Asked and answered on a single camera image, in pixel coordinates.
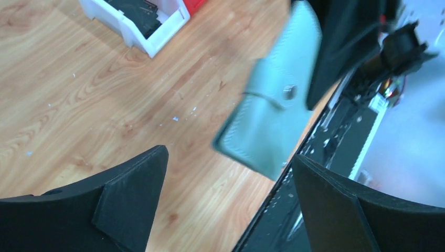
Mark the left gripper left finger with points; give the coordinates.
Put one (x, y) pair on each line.
(113, 210)

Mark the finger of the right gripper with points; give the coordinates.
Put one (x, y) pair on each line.
(350, 30)

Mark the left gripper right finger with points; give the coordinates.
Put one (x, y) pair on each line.
(368, 212)

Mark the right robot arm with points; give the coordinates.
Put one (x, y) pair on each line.
(399, 51)

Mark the black cards in white bin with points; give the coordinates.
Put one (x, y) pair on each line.
(145, 14)

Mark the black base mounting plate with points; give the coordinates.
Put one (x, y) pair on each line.
(335, 143)

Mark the red plastic bin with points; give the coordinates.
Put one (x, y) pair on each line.
(193, 6)

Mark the white plastic bin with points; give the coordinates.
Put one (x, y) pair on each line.
(177, 17)

